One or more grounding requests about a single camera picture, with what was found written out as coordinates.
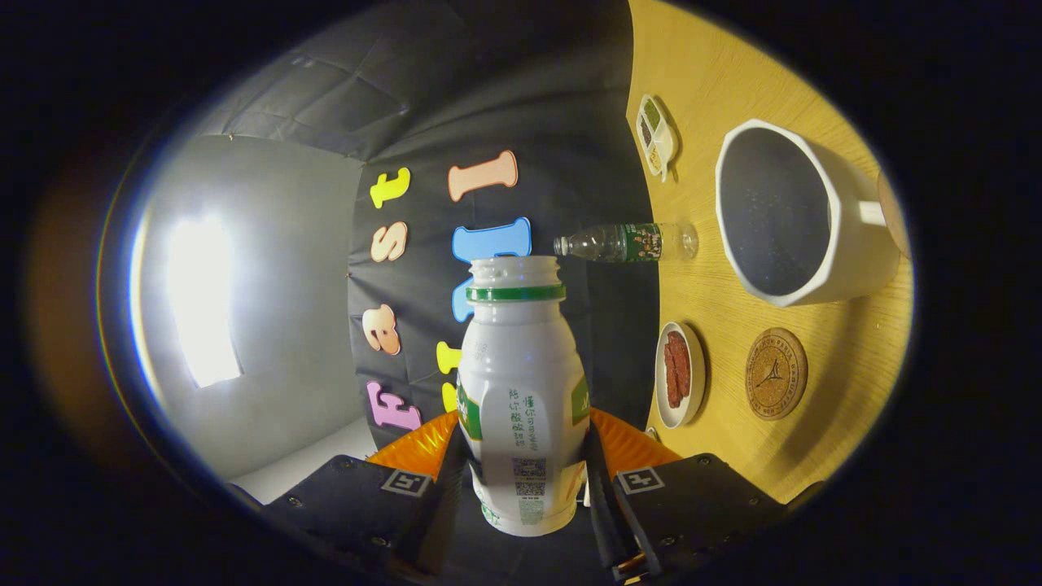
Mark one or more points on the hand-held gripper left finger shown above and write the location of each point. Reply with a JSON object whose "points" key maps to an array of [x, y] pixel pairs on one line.
{"points": [[448, 505]]}

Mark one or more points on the white juice bottle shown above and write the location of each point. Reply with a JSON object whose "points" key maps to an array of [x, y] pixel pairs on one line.
{"points": [[521, 366]]}

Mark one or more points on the red sausage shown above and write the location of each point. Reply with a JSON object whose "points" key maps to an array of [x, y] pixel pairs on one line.
{"points": [[677, 370]]}

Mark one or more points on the black backdrop cloth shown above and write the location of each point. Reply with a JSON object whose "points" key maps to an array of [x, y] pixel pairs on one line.
{"points": [[529, 81]]}

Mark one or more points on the round beige plate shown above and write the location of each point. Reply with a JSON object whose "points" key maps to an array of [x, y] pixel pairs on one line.
{"points": [[696, 374]]}

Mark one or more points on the wooden table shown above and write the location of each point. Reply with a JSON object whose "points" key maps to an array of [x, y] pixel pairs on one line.
{"points": [[855, 350]]}

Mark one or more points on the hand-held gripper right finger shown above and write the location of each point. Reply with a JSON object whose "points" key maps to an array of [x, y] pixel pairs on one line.
{"points": [[601, 496]]}

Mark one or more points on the white divided dish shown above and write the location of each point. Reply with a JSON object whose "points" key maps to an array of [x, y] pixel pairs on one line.
{"points": [[658, 134]]}

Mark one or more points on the round cork coaster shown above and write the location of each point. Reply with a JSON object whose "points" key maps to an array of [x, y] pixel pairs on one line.
{"points": [[776, 374]]}

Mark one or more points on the clear plastic water bottle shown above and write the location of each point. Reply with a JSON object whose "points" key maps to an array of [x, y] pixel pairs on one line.
{"points": [[627, 242]]}

